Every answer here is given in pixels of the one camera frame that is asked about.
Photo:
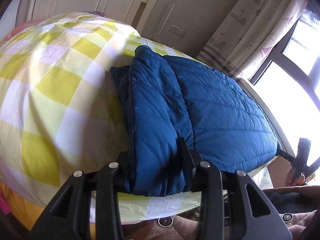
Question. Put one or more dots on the blue puffer down jacket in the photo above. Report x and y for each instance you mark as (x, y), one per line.
(190, 119)

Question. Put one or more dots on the dark window frame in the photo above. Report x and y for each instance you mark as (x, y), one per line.
(298, 52)

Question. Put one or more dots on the yellow white checkered bed sheet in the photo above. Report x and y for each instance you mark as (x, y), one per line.
(155, 204)

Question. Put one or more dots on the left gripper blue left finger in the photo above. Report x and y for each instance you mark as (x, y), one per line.
(123, 171)

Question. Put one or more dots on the yellow white checkered duvet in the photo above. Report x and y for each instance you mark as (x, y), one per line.
(60, 110)

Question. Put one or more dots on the colourful patterned pillow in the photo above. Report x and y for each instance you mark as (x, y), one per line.
(97, 13)

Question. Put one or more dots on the striped patterned curtain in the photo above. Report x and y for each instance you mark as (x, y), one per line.
(248, 34)

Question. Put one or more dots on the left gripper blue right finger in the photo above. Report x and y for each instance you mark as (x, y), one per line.
(190, 161)

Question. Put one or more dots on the white floor lamp pole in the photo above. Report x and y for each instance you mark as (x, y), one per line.
(165, 22)

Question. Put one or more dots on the white wooden bed headboard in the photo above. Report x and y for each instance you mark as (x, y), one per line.
(132, 12)

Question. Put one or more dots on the wall power socket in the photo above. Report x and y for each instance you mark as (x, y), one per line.
(177, 30)

